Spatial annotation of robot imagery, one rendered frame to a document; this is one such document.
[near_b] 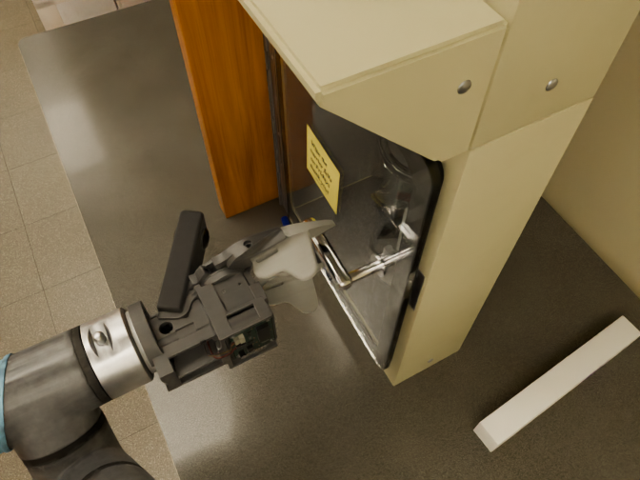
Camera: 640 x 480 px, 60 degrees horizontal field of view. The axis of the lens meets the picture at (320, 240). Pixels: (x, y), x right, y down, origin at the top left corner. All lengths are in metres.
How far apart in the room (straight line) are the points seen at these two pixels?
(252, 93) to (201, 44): 0.11
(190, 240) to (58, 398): 0.18
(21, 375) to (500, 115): 0.43
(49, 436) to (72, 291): 1.56
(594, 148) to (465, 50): 0.65
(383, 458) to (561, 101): 0.51
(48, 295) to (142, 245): 1.21
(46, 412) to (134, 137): 0.66
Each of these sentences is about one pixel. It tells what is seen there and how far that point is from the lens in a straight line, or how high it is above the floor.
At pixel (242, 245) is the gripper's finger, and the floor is 1.25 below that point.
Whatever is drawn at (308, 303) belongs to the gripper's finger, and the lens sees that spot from 0.59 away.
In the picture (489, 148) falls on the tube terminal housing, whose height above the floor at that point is 1.41.
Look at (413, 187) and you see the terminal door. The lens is 0.44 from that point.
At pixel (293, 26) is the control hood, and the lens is 0.31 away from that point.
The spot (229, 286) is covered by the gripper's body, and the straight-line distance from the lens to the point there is 0.53.
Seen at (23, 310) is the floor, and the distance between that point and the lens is 2.13.
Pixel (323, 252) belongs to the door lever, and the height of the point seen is 1.21.
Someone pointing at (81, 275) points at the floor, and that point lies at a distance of 2.12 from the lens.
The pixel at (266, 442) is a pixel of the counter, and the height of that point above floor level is 0.94.
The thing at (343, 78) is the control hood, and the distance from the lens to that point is 0.28.
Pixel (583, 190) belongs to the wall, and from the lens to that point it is 1.00.
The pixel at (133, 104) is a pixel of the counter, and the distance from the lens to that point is 1.16.
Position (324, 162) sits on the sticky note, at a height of 1.23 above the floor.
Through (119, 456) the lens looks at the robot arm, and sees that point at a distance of 0.55.
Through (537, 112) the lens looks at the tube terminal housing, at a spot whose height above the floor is 1.42.
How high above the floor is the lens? 1.69
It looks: 56 degrees down
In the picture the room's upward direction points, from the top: straight up
